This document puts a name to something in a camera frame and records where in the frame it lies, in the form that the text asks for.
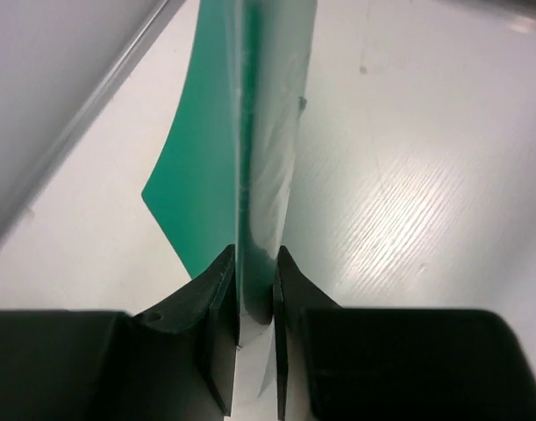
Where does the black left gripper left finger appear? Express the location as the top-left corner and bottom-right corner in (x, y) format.
(0, 246), (238, 420)

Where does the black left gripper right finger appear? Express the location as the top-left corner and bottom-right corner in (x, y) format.
(273, 248), (536, 420)

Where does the green notebook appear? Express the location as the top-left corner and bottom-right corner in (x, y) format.
(142, 1), (317, 345)

